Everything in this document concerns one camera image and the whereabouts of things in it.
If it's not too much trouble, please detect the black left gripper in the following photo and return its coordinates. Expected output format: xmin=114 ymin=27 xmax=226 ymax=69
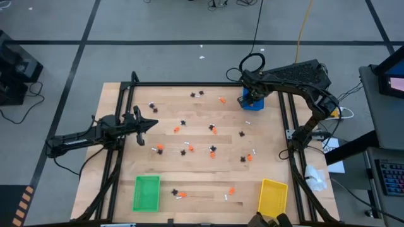
xmin=124 ymin=105 xmax=158 ymax=146

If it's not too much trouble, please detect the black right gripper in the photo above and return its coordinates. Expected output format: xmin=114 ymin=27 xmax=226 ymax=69
xmin=237 ymin=78 xmax=269 ymax=110

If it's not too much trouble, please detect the blue plastic basket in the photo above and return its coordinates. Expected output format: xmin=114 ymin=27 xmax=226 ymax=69
xmin=241 ymin=87 xmax=265 ymax=112

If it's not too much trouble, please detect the green plastic basket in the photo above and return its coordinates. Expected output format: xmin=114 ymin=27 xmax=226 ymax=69
xmin=132 ymin=175 xmax=162 ymax=212

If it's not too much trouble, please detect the yellow plastic basket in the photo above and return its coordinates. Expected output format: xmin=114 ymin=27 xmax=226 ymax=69
xmin=257 ymin=178 xmax=289 ymax=219

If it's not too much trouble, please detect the black computer tower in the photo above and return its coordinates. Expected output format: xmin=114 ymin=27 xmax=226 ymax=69
xmin=266 ymin=59 xmax=332 ymax=93

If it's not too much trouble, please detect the white crumpled plastic bag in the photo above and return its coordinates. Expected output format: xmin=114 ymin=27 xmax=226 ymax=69
xmin=304 ymin=164 xmax=329 ymax=192

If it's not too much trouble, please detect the white paper sheet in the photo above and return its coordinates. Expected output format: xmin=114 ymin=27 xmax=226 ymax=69
xmin=321 ymin=137 xmax=346 ymax=174

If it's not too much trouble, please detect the black metal bar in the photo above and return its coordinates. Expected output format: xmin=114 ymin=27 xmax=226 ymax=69
xmin=324 ymin=130 xmax=379 ymax=166

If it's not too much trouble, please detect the grey desk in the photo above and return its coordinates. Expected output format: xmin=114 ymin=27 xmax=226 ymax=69
xmin=359 ymin=64 xmax=404 ymax=227

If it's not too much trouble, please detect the black equipment case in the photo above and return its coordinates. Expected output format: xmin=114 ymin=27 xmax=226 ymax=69
xmin=0 ymin=30 xmax=44 ymax=107

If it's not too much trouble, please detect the black orange striped ramp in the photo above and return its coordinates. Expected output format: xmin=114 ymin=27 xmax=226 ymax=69
xmin=0 ymin=184 xmax=35 ymax=227

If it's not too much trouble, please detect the black computer monitor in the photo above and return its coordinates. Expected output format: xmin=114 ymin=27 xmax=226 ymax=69
xmin=374 ymin=45 xmax=404 ymax=100

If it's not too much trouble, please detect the black backlit keyboard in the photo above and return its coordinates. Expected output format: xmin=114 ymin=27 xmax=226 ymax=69
xmin=374 ymin=158 xmax=404 ymax=197

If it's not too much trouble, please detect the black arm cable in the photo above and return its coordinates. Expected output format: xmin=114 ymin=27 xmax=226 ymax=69
xmin=278 ymin=148 xmax=300 ymax=161
xmin=52 ymin=146 xmax=107 ymax=177

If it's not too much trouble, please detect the black hanging cable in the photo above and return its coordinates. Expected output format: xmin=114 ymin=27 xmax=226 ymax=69
xmin=225 ymin=0 xmax=266 ymax=83

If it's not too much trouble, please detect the yellow hanging cable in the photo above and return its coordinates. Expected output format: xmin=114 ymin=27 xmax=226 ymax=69
xmin=294 ymin=0 xmax=315 ymax=63

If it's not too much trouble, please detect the black cable bundle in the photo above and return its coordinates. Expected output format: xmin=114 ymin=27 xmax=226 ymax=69
xmin=206 ymin=0 xmax=263 ymax=9

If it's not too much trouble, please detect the grey cable bundle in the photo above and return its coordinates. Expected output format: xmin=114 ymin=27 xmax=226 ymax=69
xmin=336 ymin=81 xmax=364 ymax=103

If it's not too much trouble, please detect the black floor cable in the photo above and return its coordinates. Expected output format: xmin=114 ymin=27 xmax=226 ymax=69
xmin=0 ymin=81 xmax=45 ymax=125
xmin=330 ymin=177 xmax=404 ymax=224

